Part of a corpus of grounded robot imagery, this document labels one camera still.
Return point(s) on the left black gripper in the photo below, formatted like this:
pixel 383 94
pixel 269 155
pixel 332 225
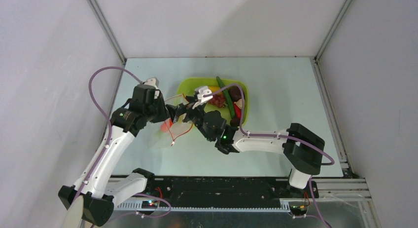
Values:
pixel 164 114

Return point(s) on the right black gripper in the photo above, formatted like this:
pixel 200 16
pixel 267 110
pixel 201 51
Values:
pixel 191 112

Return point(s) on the clear zip bag orange zipper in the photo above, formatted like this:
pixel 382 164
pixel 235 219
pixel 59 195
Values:
pixel 164 134

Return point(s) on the orange carrot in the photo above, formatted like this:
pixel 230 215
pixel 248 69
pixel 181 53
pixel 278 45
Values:
pixel 166 125

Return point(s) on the long green cucumber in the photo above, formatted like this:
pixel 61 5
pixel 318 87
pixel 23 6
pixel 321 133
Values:
pixel 228 99

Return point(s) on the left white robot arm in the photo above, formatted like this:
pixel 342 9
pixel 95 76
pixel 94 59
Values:
pixel 99 199

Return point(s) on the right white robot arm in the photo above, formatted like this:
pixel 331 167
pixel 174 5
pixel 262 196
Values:
pixel 302 148

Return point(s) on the yellow corn cob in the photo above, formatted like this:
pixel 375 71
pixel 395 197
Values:
pixel 215 89

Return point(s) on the red grape bunch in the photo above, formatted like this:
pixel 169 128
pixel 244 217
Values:
pixel 218 101

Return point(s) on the lime green plastic basin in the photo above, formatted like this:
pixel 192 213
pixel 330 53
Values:
pixel 188 85

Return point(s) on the dark red small fruit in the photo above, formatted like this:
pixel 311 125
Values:
pixel 235 122

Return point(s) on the dark purple mangosteen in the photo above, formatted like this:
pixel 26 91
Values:
pixel 235 93

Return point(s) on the red chili pepper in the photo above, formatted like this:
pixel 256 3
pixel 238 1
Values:
pixel 238 112

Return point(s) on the white garlic bulb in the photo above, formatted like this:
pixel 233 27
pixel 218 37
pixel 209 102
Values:
pixel 239 103

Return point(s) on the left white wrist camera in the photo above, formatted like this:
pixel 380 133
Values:
pixel 155 83

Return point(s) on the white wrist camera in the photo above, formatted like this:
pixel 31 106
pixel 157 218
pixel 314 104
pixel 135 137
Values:
pixel 203 94
pixel 155 83

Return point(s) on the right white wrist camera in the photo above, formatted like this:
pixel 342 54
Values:
pixel 203 94

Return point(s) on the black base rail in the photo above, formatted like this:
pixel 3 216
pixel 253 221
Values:
pixel 227 192

